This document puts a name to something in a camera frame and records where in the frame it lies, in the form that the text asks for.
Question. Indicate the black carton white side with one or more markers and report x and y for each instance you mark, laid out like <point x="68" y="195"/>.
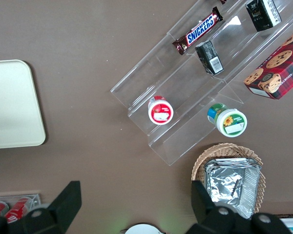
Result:
<point x="261" y="14"/>

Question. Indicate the brown Snickers bar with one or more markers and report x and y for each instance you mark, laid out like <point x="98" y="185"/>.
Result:
<point x="200" y="30"/>

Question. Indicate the stack of foil trays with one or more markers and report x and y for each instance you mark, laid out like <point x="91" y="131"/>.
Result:
<point x="227" y="182"/>

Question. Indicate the clear acrylic bottle holder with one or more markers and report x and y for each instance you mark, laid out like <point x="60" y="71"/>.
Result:
<point x="36" y="198"/>

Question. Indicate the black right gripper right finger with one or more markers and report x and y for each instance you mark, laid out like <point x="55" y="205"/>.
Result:
<point x="202" y="204"/>

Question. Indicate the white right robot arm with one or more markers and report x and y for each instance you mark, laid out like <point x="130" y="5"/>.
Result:
<point x="141" y="229"/>

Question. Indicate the light tan wicker basket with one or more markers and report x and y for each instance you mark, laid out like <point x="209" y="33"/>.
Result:
<point x="224" y="151"/>

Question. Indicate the red tartan cookie box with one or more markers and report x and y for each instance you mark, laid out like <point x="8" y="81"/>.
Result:
<point x="280" y="68"/>

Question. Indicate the cream rectangular plastic tray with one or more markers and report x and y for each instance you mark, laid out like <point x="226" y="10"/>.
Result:
<point x="14" y="104"/>

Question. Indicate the red lidded yogurt cup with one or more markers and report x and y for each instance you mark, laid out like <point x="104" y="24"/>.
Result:
<point x="160" y="112"/>

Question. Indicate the black carton with barcode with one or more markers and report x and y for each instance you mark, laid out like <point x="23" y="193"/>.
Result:
<point x="208" y="57"/>

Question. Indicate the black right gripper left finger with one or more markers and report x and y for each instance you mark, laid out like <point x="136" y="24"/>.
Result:
<point x="66" y="200"/>

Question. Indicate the green lidded yogurt cup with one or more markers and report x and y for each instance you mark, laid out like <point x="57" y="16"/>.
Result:
<point x="230" y="122"/>

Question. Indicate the clear acrylic stepped shelf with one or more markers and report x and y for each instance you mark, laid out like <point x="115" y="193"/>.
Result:
<point x="185" y="97"/>

